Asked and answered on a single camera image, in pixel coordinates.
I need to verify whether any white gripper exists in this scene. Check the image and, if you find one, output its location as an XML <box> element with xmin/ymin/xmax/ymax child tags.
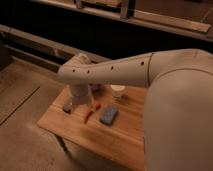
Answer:
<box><xmin>63</xmin><ymin>84</ymin><xmax>91</xmax><ymax>114</ymax></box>

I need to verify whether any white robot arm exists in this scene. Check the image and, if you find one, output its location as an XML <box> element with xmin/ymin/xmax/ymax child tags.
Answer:
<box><xmin>58</xmin><ymin>49</ymin><xmax>213</xmax><ymax>171</ymax></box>

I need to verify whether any dark ceramic bowl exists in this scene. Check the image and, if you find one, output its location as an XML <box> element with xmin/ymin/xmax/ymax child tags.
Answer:
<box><xmin>90</xmin><ymin>84</ymin><xmax>103</xmax><ymax>92</ymax></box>

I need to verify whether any red chili pepper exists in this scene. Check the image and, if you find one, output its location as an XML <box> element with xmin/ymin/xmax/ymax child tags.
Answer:
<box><xmin>84</xmin><ymin>104</ymin><xmax>101</xmax><ymax>124</ymax></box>

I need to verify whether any metal table leg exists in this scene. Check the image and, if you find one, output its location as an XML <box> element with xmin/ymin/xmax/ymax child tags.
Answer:
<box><xmin>55</xmin><ymin>135</ymin><xmax>69</xmax><ymax>153</ymax></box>

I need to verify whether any blue sponge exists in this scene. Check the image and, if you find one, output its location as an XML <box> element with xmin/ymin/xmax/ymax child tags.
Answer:
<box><xmin>99</xmin><ymin>105</ymin><xmax>118</xmax><ymax>125</ymax></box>

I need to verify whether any wooden table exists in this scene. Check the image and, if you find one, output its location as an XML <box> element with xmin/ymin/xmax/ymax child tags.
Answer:
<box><xmin>37</xmin><ymin>86</ymin><xmax>147</xmax><ymax>171</ymax></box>

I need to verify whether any wooden plank on ledge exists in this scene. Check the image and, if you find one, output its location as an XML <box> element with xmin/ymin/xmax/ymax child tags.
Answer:
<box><xmin>134</xmin><ymin>10</ymin><xmax>211</xmax><ymax>33</ymax></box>

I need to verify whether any metal bracket on ledge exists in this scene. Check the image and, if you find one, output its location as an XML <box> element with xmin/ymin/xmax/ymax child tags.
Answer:
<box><xmin>120</xmin><ymin>0</ymin><xmax>136</xmax><ymax>19</ymax></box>

